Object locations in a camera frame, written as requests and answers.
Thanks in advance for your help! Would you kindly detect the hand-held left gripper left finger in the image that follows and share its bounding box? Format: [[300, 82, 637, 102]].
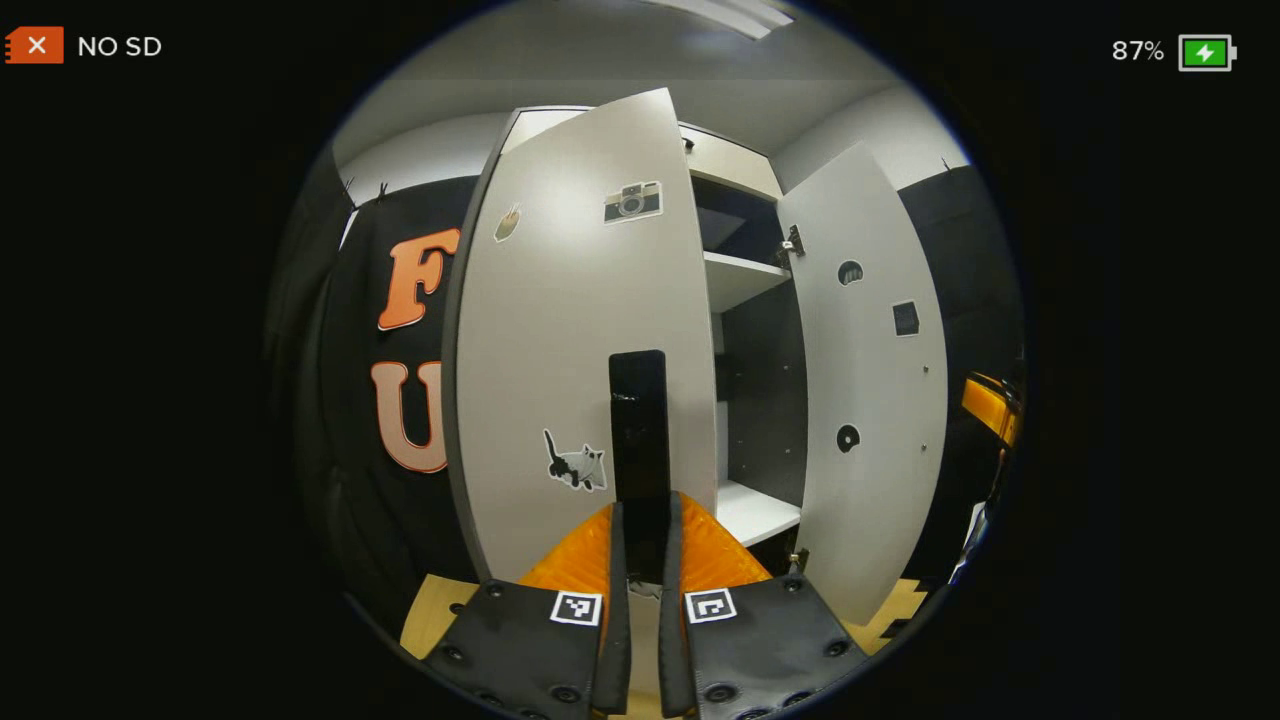
[[420, 502, 633, 720]]

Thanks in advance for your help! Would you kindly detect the white cabinet shelf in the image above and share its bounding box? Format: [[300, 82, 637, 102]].
[[715, 480, 803, 549], [703, 250, 793, 314]]

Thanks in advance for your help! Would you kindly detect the black backdrop cloth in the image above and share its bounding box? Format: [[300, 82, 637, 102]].
[[262, 150, 351, 601], [895, 165, 1029, 591], [300, 175, 483, 651]]

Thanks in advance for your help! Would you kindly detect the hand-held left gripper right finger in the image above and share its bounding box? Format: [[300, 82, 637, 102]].
[[657, 490, 871, 720]]

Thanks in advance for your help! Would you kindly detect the long ceiling light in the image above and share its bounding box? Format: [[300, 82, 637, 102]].
[[640, 0, 798, 41]]

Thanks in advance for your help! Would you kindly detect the white shoe cabinet door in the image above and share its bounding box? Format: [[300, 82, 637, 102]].
[[778, 140, 951, 626]]

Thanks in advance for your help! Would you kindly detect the white double-door shoe cabinet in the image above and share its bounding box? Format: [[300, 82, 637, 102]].
[[497, 103, 813, 581]]

